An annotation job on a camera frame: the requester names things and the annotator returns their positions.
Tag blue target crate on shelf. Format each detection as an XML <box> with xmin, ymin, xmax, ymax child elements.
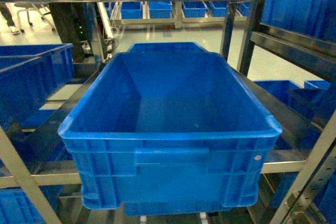
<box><xmin>58</xmin><ymin>52</ymin><xmax>282</xmax><ymax>210</ymax></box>

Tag blue crate left shelf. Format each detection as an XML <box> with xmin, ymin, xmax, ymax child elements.
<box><xmin>1</xmin><ymin>44</ymin><xmax>75</xmax><ymax>130</ymax></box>

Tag steel shelf rack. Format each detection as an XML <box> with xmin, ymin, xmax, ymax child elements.
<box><xmin>9</xmin><ymin>0</ymin><xmax>335</xmax><ymax>223</ymax></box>

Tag blue crate behind target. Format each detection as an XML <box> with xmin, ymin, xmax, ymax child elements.
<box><xmin>127</xmin><ymin>42</ymin><xmax>207</xmax><ymax>52</ymax></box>

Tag blue crate below target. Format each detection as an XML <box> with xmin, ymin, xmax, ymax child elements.
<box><xmin>124</xmin><ymin>201</ymin><xmax>232</xmax><ymax>216</ymax></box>

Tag person legs in background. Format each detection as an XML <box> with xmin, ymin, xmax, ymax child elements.
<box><xmin>1</xmin><ymin>2</ymin><xmax>20</xmax><ymax>35</ymax></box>

